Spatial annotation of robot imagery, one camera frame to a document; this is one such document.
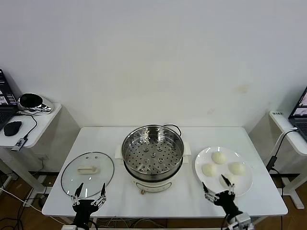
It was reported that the perforated steel steamer basket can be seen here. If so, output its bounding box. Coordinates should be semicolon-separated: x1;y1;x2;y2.
121;124;185;174

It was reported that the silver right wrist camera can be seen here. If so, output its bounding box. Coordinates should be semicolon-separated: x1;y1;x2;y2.
227;212;252;230

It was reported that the glass lid with cream handle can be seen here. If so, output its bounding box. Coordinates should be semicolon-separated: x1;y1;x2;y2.
61;150;115;198

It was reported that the thin black usb cable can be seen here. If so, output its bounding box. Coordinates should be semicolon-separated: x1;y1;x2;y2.
13;112;38;141

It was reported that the white floor cable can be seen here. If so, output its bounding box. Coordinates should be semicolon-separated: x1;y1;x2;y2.
0;186;43;213

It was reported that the black laptop on rounded desk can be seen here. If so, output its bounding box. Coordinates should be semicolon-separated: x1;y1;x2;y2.
0;69;19;130

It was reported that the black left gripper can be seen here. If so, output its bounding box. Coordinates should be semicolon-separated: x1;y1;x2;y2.
71;182;107;230

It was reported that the black pot power cord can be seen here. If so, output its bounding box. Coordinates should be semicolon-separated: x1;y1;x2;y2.
163;123;182;136

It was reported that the white side desk with label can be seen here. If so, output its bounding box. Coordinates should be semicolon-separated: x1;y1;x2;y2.
268;110;307;209

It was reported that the round white plate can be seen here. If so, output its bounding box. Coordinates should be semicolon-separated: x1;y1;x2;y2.
194;146;254;197

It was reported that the black laptop charger cable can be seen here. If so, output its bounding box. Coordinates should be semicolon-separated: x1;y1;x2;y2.
273;129;298;158

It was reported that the white laptop cable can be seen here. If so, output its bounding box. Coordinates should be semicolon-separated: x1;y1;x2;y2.
270;127;298;155

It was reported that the dark laptop on labelled desk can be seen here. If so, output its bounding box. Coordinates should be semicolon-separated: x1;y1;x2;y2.
287;85;307;142

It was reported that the black power adapter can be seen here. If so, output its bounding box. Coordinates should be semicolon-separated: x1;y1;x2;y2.
265;155;278;171

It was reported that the shiny chrome helmet-shaped object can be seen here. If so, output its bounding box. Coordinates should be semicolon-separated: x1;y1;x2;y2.
17;92;53;113

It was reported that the small grey usb hub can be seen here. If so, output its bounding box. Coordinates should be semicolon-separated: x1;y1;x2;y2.
11;138;26;152

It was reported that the white steamed baozi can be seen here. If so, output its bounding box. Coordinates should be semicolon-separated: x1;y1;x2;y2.
219;174;236;189
211;152;227;165
201;163;218;177
227;161;247;175

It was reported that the black computer mouse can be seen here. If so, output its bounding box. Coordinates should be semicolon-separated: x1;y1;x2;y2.
3;121;23;137

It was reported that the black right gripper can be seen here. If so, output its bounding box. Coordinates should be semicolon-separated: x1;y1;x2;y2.
202;174;244;218

